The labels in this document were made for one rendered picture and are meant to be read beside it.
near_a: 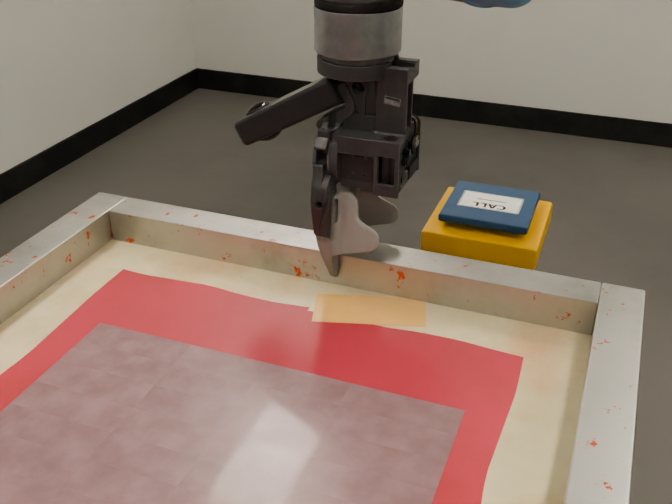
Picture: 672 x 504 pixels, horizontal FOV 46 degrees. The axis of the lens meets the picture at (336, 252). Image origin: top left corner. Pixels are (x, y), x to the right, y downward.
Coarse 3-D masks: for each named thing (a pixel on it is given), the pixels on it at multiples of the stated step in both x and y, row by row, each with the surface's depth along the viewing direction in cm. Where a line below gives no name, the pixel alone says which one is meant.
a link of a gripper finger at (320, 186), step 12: (324, 156) 71; (324, 168) 70; (312, 180) 71; (324, 180) 71; (312, 192) 71; (324, 192) 70; (336, 192) 73; (312, 204) 71; (324, 204) 71; (312, 216) 72; (324, 216) 72; (324, 228) 73
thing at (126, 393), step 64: (64, 320) 73; (128, 320) 73; (192, 320) 73; (256, 320) 73; (0, 384) 65; (64, 384) 65; (128, 384) 65; (192, 384) 65; (0, 448) 58; (64, 448) 58; (128, 448) 58; (192, 448) 58
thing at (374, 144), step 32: (320, 64) 68; (384, 64) 66; (416, 64) 68; (352, 96) 69; (384, 96) 68; (320, 128) 70; (352, 128) 71; (384, 128) 69; (416, 128) 73; (352, 160) 71; (384, 160) 70; (416, 160) 73; (384, 192) 70
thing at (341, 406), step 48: (288, 336) 71; (336, 336) 71; (384, 336) 71; (432, 336) 71; (288, 384) 65; (336, 384) 65; (384, 384) 65; (432, 384) 65; (480, 384) 65; (240, 432) 60; (288, 432) 60; (336, 432) 60; (384, 432) 60; (432, 432) 60; (480, 432) 60; (192, 480) 56; (240, 480) 56; (288, 480) 56; (336, 480) 56; (384, 480) 56; (432, 480) 56; (480, 480) 56
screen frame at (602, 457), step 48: (48, 240) 79; (96, 240) 84; (144, 240) 85; (192, 240) 83; (240, 240) 80; (288, 240) 79; (0, 288) 72; (384, 288) 77; (432, 288) 75; (480, 288) 73; (528, 288) 71; (576, 288) 71; (624, 288) 71; (624, 336) 65; (624, 384) 60; (576, 432) 56; (624, 432) 55; (576, 480) 51; (624, 480) 51
